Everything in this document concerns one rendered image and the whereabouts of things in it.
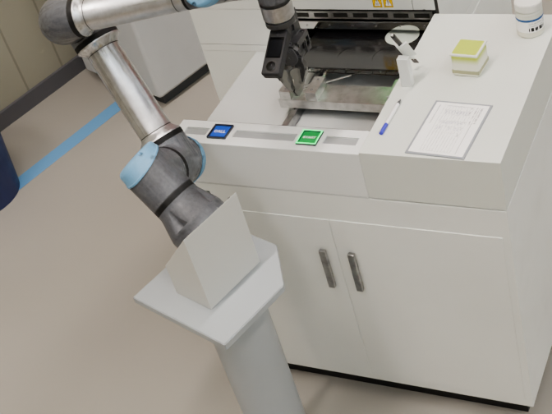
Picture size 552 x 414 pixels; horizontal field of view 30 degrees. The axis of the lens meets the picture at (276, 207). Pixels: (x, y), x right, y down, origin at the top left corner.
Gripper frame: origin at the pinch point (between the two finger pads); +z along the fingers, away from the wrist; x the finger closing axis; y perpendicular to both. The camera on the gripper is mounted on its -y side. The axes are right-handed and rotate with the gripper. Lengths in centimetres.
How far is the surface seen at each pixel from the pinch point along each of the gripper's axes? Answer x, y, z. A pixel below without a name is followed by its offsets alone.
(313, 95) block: 11.1, 26.6, 20.7
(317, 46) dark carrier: 20, 51, 21
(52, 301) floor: 135, 11, 111
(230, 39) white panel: 54, 59, 24
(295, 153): 2.3, -4.0, 15.7
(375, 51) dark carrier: 0, 49, 21
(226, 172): 25.0, -4.0, 24.5
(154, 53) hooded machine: 148, 134, 83
